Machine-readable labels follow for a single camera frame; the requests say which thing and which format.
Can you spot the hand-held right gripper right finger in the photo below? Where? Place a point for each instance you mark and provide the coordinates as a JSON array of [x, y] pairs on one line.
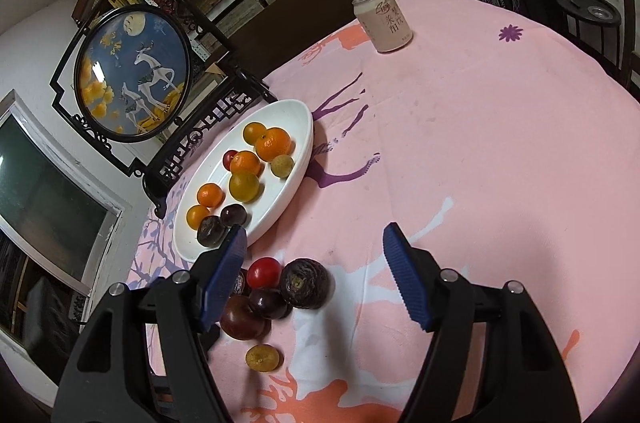
[[405, 273]]

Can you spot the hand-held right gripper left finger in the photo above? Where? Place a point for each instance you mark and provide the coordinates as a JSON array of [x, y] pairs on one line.
[[227, 273]]

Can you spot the brown speckled passion fruit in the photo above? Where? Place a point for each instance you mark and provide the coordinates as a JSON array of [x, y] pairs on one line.
[[241, 283]]

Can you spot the red cherry tomato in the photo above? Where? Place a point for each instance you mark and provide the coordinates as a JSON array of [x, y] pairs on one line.
[[263, 273], [228, 159]]

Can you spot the smooth dark passion fruit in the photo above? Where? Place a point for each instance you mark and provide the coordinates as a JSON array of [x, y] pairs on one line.
[[211, 232]]

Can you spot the large dark red plum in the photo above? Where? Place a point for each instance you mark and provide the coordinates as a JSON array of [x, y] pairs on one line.
[[242, 318]]

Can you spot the small dark purple plum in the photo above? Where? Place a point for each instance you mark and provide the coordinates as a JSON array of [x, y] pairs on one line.
[[270, 303], [233, 214]]

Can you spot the wrinkled dark passion fruit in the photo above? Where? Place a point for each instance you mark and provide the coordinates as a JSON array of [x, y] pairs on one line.
[[305, 283]]

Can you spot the white oval plate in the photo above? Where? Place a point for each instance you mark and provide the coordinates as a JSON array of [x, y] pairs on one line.
[[272, 203]]

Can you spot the yellow-green tangerine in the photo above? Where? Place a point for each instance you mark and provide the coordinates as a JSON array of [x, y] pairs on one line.
[[245, 187]]

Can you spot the tan longan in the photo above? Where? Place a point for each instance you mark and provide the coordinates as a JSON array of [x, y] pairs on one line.
[[262, 358], [281, 165]]

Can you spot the mandarin orange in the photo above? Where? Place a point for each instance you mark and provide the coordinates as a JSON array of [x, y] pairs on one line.
[[245, 162], [275, 145]]

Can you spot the pink printed tablecloth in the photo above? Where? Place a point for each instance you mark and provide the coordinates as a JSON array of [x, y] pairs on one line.
[[475, 128]]

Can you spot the white framed window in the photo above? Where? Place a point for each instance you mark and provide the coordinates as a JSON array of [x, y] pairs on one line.
[[45, 203]]

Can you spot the round deer picture table screen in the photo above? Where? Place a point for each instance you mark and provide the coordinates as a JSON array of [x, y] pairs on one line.
[[135, 73]]

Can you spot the pale pink drink can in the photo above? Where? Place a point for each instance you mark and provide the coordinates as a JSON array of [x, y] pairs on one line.
[[385, 23]]

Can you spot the brown wooden board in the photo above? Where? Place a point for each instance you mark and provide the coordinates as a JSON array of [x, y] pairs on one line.
[[300, 18]]

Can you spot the black round stand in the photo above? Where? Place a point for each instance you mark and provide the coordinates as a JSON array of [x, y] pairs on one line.
[[572, 3]]

